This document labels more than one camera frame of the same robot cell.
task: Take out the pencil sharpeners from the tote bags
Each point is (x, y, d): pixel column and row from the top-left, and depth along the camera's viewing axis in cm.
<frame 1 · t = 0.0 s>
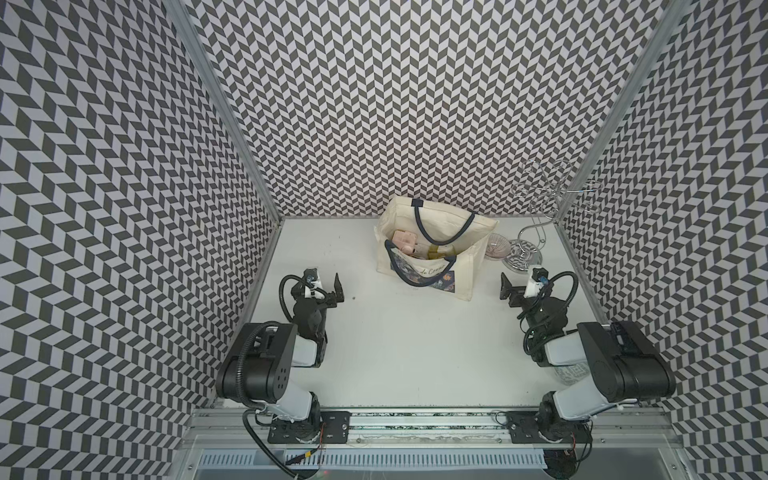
left hand: (322, 276, 90), fingers open
right hand: (518, 276, 89), fingers open
pink pencil sharpener: (406, 241, 101), point 10 cm above the table

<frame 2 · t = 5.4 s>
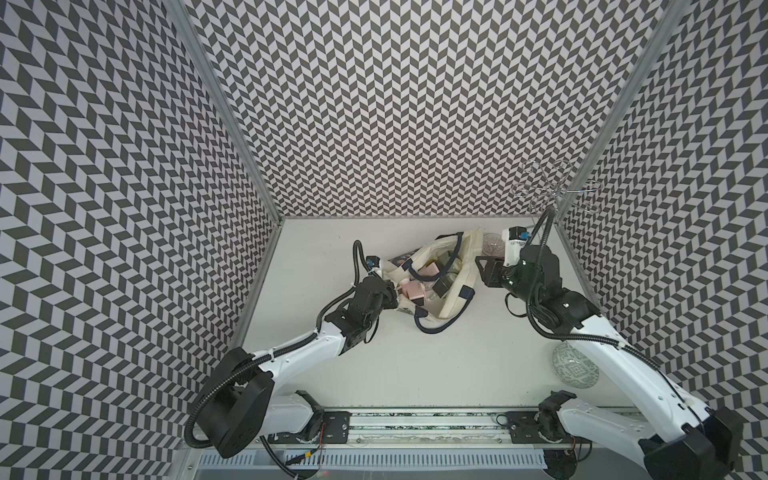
left hand: (392, 285, 85), fingers closed
right hand: (480, 265, 76), fingers open
pink pencil sharpener: (413, 288, 93), point 7 cm above the table
pink pencil sharpener 2: (430, 270, 96), point 8 cm above the table

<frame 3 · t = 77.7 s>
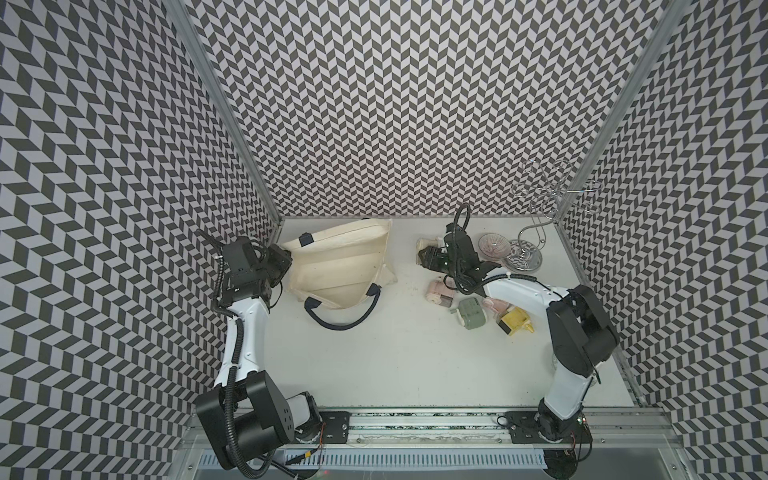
left hand: (293, 251, 81), fingers closed
right hand: (428, 257, 92), fingers open
cream canvas tote bag: (340, 266, 103), point 3 cm above the table
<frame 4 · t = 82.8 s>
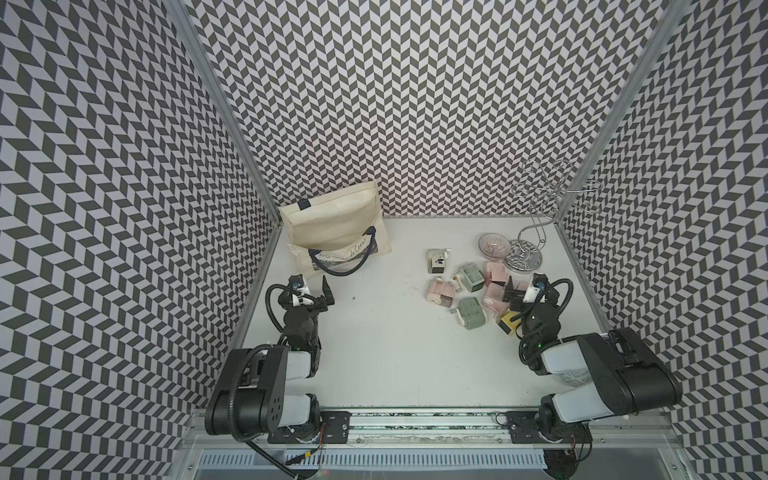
left hand: (310, 280, 87), fingers open
right hand: (526, 282, 88), fingers open
cream canvas tote bag: (337, 233, 107), point 8 cm above the table
cream white pencil sharpener: (435, 259, 103), point 4 cm above the table
